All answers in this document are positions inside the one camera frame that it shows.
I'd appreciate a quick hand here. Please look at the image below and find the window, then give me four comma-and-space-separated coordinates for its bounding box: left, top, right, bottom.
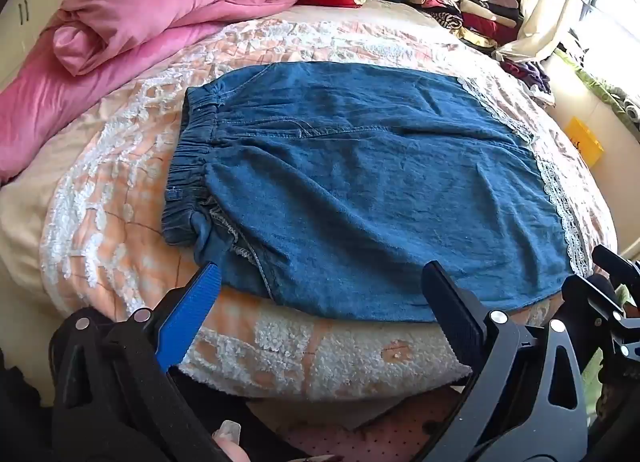
570, 0, 640, 108

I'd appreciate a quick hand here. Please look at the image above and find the peach bear printed blanket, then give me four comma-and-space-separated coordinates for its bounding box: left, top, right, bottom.
40, 10, 618, 400

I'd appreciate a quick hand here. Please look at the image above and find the pink quilt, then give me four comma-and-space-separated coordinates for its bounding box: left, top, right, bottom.
0, 0, 301, 184

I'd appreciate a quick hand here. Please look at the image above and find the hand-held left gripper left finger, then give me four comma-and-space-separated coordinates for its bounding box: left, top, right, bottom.
50, 262, 236, 462

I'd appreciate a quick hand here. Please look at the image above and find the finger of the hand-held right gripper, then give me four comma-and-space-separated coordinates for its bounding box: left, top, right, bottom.
561, 274, 628, 340
591, 244, 640, 295

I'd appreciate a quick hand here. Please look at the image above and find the cream curtain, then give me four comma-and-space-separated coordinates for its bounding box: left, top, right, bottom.
492, 0, 601, 64

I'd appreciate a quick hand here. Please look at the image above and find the yellow box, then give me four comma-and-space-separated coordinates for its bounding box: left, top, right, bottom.
565, 116, 606, 165

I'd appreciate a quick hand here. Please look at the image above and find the green patterned cloth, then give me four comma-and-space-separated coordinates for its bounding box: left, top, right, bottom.
554, 47, 640, 129

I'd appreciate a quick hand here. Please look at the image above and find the cream wardrobe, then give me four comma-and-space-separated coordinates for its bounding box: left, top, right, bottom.
0, 0, 87, 93

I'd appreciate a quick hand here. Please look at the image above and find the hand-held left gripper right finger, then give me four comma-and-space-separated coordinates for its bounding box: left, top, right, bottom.
421, 261, 589, 462

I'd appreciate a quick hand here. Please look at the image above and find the peach lace bedspread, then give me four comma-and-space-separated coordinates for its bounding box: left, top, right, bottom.
0, 0, 621, 403

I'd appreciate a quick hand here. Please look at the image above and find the person's left hand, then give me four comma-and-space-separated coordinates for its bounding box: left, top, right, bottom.
212, 419, 263, 462

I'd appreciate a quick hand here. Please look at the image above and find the pink dotted clothing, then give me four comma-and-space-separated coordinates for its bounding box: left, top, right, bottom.
285, 404, 458, 462

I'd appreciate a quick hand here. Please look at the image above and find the purple cloth pile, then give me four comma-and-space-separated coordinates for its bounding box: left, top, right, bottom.
500, 58, 554, 104

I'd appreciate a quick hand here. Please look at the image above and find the blue denim pants lace trim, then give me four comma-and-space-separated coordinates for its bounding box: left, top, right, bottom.
161, 62, 593, 324

